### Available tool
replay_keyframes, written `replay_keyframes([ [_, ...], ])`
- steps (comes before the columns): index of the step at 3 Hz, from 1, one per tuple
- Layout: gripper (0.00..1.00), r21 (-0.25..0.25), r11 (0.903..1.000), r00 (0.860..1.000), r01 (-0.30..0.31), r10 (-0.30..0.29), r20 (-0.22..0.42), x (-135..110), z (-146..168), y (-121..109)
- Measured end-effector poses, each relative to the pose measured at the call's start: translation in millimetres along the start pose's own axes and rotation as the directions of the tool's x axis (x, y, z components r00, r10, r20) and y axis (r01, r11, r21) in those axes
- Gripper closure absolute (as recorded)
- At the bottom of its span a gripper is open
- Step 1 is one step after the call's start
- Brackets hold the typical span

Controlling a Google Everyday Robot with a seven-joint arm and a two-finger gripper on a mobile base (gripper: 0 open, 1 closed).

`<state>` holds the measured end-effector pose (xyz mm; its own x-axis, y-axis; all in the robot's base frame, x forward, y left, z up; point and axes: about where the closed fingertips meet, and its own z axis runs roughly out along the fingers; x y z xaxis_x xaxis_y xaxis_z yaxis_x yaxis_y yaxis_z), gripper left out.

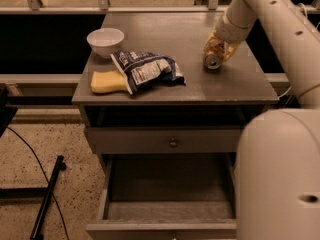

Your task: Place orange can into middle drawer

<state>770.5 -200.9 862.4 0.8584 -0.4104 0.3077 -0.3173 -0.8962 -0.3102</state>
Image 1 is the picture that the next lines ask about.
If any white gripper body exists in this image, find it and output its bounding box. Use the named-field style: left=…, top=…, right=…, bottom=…
left=215, top=13, right=252, bottom=44

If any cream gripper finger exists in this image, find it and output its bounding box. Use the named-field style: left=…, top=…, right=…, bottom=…
left=223, top=42, right=239, bottom=62
left=203, top=29, right=224, bottom=56

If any orange soda can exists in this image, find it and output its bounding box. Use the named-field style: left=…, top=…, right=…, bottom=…
left=204, top=43, right=224, bottom=71

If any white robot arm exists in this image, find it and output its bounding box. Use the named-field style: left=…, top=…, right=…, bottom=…
left=205, top=0, right=320, bottom=240

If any grey wooden drawer cabinet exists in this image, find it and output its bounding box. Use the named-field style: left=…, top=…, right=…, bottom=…
left=72, top=12, right=278, bottom=164

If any upper grey drawer with knob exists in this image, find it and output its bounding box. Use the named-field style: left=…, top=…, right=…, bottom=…
left=85, top=127, right=241, bottom=155

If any open grey lower drawer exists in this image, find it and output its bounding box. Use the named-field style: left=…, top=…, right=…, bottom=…
left=87, top=154, right=237, bottom=240

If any blue white chip bag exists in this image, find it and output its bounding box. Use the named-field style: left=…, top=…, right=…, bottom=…
left=111, top=51, right=185, bottom=95

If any white ceramic bowl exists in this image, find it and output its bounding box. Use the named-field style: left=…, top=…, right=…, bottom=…
left=87, top=28, right=124, bottom=58

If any yellow sponge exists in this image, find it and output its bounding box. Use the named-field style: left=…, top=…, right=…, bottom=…
left=91, top=70, right=127, bottom=94

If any black box at left edge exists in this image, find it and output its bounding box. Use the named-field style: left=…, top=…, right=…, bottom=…
left=0, top=87, right=17, bottom=137

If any black stand leg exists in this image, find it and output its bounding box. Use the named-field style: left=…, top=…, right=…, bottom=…
left=0, top=155, right=67, bottom=240

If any metal railing frame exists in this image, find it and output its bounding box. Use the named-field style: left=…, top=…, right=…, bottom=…
left=0, top=0, right=320, bottom=16

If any black cable on floor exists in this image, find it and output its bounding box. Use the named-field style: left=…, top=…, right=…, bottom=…
left=5, top=126, right=70, bottom=240

